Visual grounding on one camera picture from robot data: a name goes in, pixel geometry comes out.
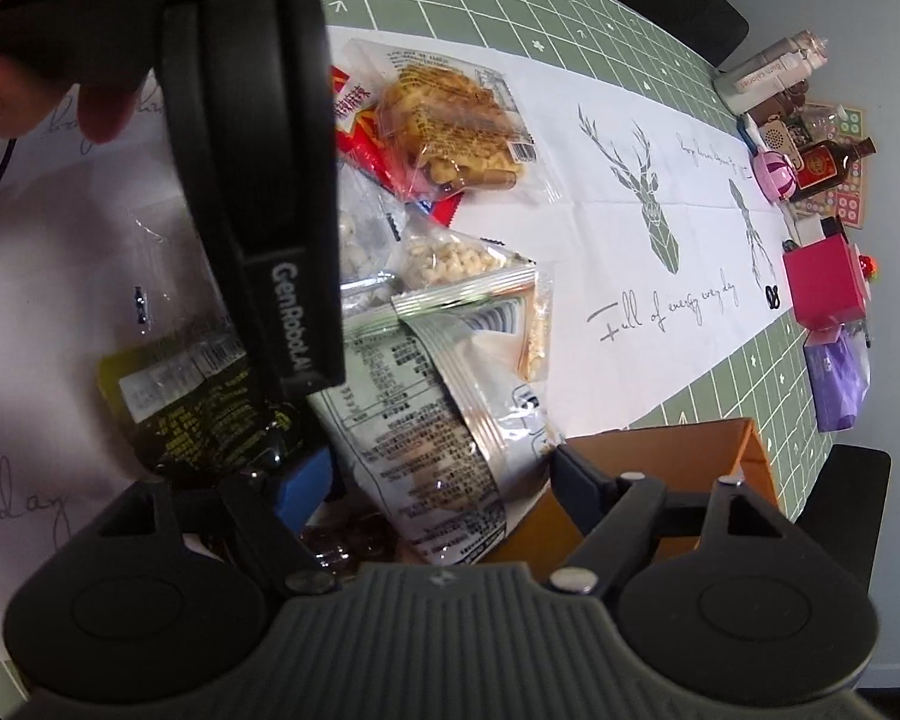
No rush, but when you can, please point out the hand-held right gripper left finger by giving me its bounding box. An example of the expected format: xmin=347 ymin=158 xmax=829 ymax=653
xmin=82 ymin=447 xmax=342 ymax=597

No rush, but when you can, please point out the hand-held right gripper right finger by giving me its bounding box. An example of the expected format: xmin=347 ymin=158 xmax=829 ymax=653
xmin=547 ymin=442 xmax=796 ymax=597

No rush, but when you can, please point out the small bottle of chocolate balls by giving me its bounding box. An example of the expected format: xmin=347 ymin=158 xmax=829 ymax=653
xmin=298 ymin=514 xmax=392 ymax=565

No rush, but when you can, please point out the red snack packet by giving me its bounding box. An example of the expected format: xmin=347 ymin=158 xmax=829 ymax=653
xmin=330 ymin=66 xmax=466 ymax=227

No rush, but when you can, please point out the orange cardboard box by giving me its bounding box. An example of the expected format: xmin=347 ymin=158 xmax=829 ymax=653
xmin=480 ymin=418 xmax=782 ymax=580

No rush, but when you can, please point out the silver snack bag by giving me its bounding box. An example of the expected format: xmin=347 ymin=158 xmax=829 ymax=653
xmin=307 ymin=277 xmax=567 ymax=567

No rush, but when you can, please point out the dark green snack packet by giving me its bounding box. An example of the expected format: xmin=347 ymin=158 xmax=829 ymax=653
xmin=96 ymin=330 xmax=323 ymax=482

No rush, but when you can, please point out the clear bag of white candies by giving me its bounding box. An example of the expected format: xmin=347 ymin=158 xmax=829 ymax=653
xmin=337 ymin=165 xmax=410 ymax=308

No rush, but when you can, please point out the clear bag of yellow crackers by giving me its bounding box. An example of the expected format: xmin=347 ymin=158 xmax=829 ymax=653
xmin=373 ymin=41 xmax=560 ymax=205

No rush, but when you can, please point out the clear bag of popcorn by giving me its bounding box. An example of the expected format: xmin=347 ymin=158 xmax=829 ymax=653
xmin=388 ymin=225 xmax=557 ymax=383

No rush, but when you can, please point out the person's left hand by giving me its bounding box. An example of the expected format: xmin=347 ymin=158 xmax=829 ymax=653
xmin=0 ymin=0 xmax=145 ymax=145

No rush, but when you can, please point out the clear plastic bag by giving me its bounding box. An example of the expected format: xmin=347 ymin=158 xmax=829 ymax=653
xmin=116 ymin=202 xmax=235 ymax=361

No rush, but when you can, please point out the white deer print table runner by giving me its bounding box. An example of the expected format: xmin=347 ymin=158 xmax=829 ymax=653
xmin=0 ymin=22 xmax=796 ymax=665

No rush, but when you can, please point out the purple packet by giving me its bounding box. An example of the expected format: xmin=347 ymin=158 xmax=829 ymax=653
xmin=802 ymin=328 xmax=872 ymax=434

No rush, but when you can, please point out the green grid tablecloth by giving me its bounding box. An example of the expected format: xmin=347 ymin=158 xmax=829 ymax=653
xmin=307 ymin=0 xmax=860 ymax=522

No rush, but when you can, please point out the pink box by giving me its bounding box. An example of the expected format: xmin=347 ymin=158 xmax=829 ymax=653
xmin=781 ymin=234 xmax=871 ymax=328

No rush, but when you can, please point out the pink round container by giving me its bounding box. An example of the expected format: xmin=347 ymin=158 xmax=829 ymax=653
xmin=752 ymin=150 xmax=797 ymax=203

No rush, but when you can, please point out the dotted patterned card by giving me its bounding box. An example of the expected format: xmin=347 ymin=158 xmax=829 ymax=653
xmin=801 ymin=101 xmax=869 ymax=231

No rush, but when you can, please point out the beige small box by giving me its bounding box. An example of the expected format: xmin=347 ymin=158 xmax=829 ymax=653
xmin=757 ymin=118 xmax=797 ymax=153

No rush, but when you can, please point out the brown glass bottle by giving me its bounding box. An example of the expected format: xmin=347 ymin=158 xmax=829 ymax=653
xmin=790 ymin=136 xmax=876 ymax=203

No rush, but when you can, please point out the white plastic bottle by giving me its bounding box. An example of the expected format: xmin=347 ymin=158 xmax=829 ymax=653
xmin=715 ymin=30 xmax=831 ymax=113

